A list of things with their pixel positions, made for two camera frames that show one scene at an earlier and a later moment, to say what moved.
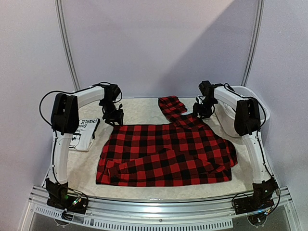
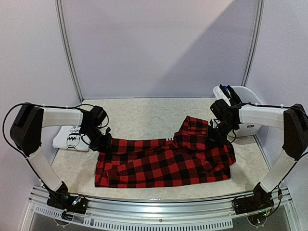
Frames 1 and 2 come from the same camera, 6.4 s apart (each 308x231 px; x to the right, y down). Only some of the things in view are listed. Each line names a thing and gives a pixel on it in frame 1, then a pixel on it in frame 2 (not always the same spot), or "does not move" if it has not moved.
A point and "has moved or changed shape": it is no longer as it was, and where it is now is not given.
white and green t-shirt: (84, 134) does not move
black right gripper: (202, 110) -> (217, 133)
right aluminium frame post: (258, 29) does not move
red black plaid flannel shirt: (183, 149) has moved or changed shape
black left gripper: (118, 118) -> (104, 147)
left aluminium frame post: (59, 13) does not move
